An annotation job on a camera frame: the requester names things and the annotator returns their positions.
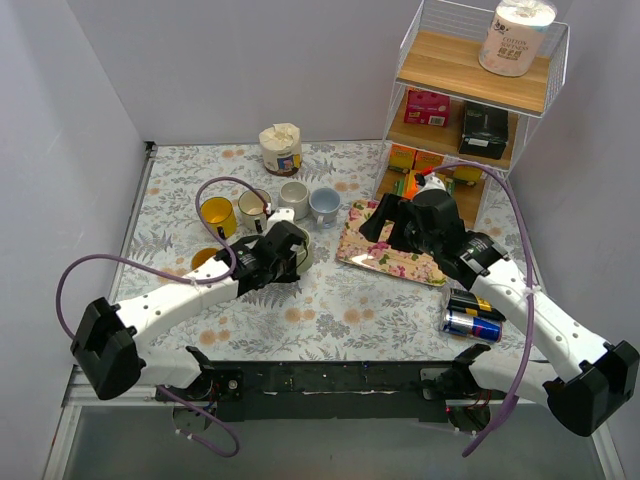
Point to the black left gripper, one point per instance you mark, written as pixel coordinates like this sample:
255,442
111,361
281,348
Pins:
292,257

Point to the yellow sponge pack right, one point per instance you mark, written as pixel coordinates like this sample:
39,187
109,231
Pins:
467,174

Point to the pink wrapped toilet paper roll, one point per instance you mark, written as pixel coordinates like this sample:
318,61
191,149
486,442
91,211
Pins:
515,35

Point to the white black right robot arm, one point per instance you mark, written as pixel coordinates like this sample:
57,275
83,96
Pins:
592,377

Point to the yellow sponge pack middle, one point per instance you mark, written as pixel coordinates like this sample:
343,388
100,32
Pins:
424,160

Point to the black yellow drink can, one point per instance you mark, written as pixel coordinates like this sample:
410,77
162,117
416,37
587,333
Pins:
466,302

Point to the beige paper roll with cartoon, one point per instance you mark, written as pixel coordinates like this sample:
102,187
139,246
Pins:
281,149

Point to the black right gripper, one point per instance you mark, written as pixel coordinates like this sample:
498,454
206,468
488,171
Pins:
396,227

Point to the pink sponge box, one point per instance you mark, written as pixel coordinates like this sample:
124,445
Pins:
427,108

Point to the white wire wooden shelf rack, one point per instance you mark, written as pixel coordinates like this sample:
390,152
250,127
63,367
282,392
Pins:
440,54

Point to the blue ceramic mug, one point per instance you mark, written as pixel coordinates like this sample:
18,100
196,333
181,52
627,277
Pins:
202,256

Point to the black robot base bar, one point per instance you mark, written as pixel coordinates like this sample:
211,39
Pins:
315,390

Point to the black product box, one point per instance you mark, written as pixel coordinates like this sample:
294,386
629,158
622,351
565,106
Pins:
485,131

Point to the yellow sponge pack left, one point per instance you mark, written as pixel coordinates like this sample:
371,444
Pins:
401,158

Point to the grey ceramic mug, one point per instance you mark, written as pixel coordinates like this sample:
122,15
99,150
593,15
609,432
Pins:
324,204

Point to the blue silver drink can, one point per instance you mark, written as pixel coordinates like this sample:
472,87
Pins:
465,325

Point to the yellow sponge pack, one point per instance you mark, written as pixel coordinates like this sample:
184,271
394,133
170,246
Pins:
424,160
467,174
401,158

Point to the green ceramic mug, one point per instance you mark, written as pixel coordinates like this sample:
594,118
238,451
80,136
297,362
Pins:
305,255

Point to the speckled white ceramic mug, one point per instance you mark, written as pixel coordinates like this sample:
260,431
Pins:
294,195

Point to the floral tray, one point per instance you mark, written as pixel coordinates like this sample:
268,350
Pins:
355,250

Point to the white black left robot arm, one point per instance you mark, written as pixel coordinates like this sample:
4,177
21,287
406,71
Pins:
114,342

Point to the orange sponge pack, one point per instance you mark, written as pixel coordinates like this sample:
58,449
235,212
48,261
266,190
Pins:
413,183

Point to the yellow ceramic mug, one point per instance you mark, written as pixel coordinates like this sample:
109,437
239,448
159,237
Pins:
218,212

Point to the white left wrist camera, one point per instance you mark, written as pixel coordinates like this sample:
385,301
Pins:
280,214

